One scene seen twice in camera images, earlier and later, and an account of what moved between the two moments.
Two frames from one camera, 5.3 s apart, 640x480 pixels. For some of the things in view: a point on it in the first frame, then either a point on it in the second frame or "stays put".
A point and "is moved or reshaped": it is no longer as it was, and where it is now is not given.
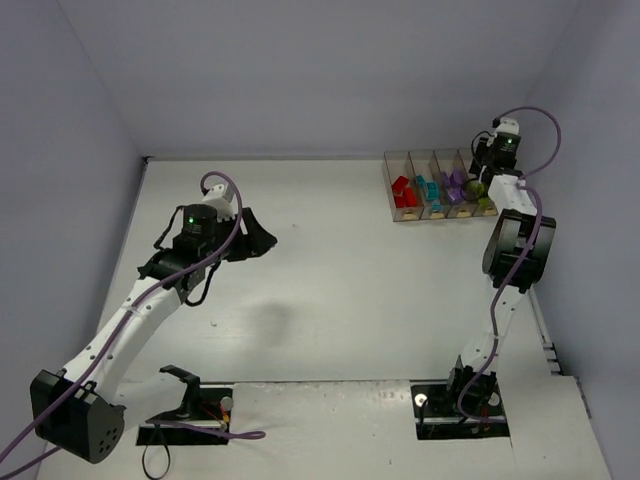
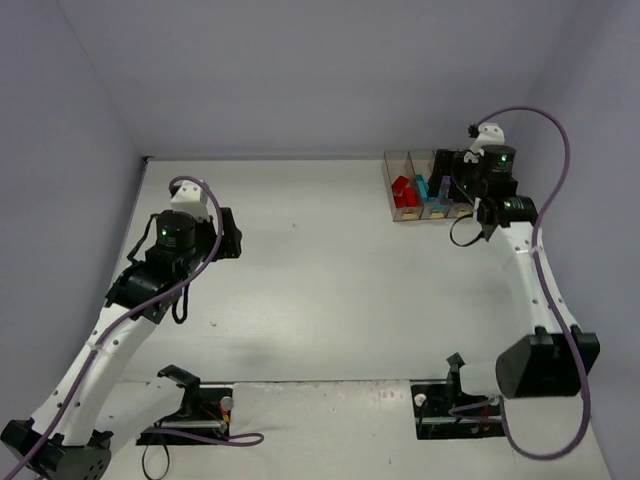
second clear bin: x=430 y=184 stays put
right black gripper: x=481 y=168 → x=444 y=167
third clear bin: x=452 y=183 stays put
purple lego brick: x=455 y=194 is moved or reshaped
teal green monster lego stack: x=477 y=188 is moved or reshaped
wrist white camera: x=222 y=197 → x=191 y=198
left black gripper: x=245 y=234 → x=228 y=235
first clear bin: x=402 y=186 stays put
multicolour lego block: x=404 y=196 stays put
